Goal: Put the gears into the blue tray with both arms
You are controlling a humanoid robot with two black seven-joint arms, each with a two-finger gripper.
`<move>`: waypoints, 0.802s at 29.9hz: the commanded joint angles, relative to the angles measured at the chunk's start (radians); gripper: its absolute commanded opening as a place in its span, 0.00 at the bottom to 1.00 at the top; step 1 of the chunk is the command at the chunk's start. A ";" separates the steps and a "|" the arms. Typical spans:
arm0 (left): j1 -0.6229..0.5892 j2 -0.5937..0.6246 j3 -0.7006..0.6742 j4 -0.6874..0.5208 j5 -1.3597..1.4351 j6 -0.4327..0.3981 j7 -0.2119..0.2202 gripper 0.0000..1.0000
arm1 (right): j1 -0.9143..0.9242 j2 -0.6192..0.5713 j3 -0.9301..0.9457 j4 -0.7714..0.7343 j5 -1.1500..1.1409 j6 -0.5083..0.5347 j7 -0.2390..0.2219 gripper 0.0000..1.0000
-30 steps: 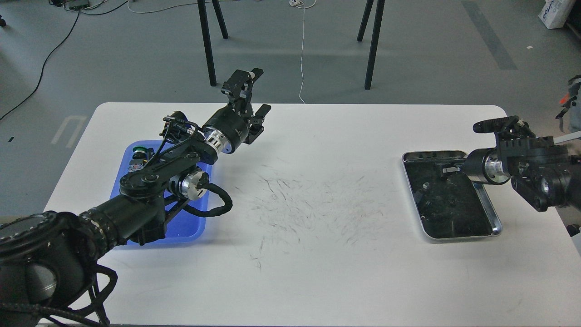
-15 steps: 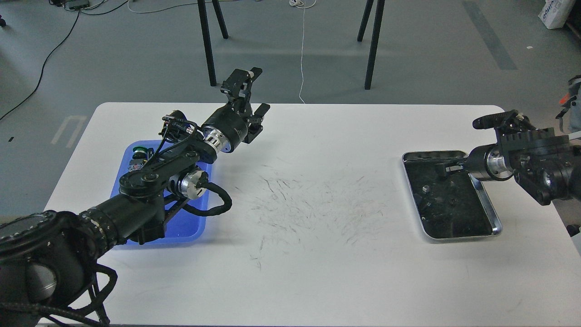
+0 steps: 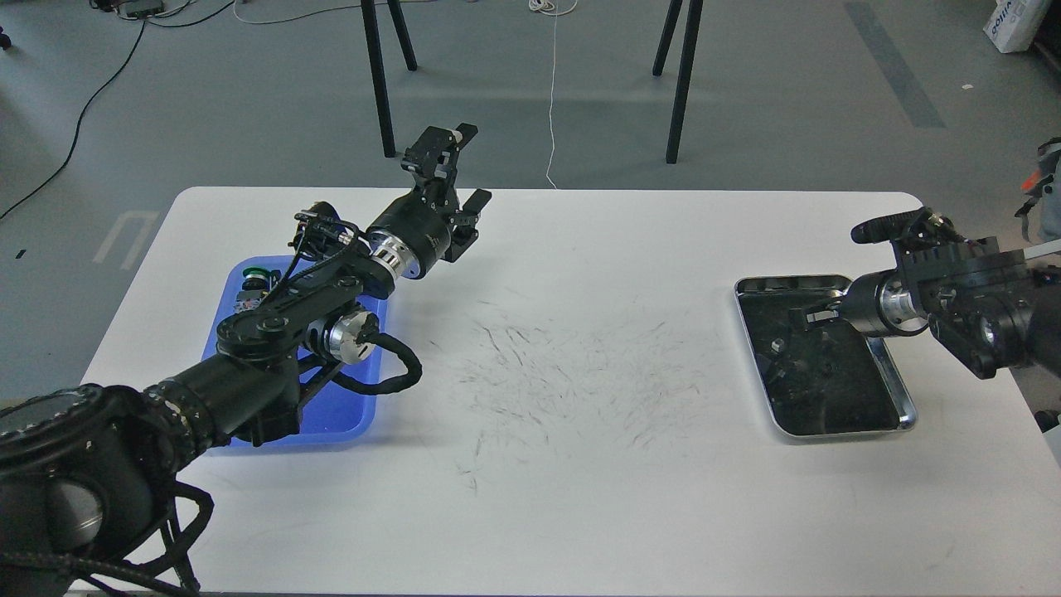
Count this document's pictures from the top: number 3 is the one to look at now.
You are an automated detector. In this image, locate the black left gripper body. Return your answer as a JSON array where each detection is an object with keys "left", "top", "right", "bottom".
[{"left": 366, "top": 189, "right": 458, "bottom": 279}]

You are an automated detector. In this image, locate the blue plastic tray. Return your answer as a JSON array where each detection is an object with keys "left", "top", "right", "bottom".
[{"left": 201, "top": 254, "right": 388, "bottom": 454}]

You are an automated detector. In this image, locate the black table leg right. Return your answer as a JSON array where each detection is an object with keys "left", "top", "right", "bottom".
[{"left": 653, "top": 1, "right": 705, "bottom": 165}]

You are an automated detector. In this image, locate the black cable on floor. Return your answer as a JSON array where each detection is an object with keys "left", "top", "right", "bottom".
[{"left": 0, "top": 0, "right": 237, "bottom": 221}]

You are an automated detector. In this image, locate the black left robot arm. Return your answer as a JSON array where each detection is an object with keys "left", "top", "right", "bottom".
[{"left": 1, "top": 124, "right": 492, "bottom": 596}]

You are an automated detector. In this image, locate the green push button part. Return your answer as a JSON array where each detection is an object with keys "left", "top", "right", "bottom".
[{"left": 234, "top": 267, "right": 275, "bottom": 313}]

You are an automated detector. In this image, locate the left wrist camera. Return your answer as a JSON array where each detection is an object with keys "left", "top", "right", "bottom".
[{"left": 288, "top": 201, "right": 361, "bottom": 262}]

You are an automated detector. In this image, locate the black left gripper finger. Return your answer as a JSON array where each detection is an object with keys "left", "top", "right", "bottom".
[
  {"left": 443, "top": 188, "right": 492, "bottom": 262},
  {"left": 401, "top": 124, "right": 479, "bottom": 208}
]

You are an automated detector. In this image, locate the black table leg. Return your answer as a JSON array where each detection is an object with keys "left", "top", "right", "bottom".
[
  {"left": 653, "top": 1, "right": 705, "bottom": 165},
  {"left": 360, "top": 1, "right": 419, "bottom": 158}
]

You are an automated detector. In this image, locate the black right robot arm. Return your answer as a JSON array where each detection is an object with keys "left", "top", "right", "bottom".
[{"left": 788, "top": 238, "right": 1060, "bottom": 379}]

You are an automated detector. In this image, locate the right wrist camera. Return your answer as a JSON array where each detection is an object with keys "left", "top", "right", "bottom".
[{"left": 850, "top": 207, "right": 962, "bottom": 243}]

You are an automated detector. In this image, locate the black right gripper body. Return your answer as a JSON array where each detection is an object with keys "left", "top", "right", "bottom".
[{"left": 841, "top": 273, "right": 928, "bottom": 337}]

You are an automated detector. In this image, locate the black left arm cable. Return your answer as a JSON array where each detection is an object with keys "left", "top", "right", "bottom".
[{"left": 332, "top": 332, "right": 424, "bottom": 396}]

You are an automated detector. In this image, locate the white cable on floor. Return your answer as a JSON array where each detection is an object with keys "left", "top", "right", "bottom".
[{"left": 233, "top": 0, "right": 579, "bottom": 190}]

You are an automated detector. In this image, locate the silver metal tray black mat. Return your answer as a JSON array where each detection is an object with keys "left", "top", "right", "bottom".
[{"left": 734, "top": 274, "right": 918, "bottom": 441}]

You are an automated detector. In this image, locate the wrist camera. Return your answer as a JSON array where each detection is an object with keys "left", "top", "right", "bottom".
[
  {"left": 288, "top": 201, "right": 361, "bottom": 262},
  {"left": 850, "top": 207, "right": 962, "bottom": 243}
]

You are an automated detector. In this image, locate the black table leg left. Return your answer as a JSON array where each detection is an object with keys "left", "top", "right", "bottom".
[{"left": 360, "top": 1, "right": 419, "bottom": 158}]

